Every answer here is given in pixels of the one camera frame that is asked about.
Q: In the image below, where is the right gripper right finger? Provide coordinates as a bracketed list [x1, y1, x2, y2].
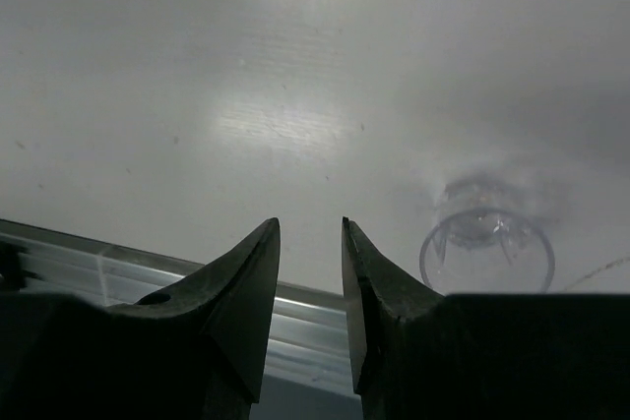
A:
[342, 219, 629, 419]

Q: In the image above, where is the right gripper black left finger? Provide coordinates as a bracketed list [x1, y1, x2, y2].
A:
[1, 218, 281, 419]

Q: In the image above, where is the small clear plastic glass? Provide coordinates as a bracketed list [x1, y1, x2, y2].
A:
[418, 175, 556, 294]

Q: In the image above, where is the aluminium rail frame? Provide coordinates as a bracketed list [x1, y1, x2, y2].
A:
[1, 221, 362, 419]

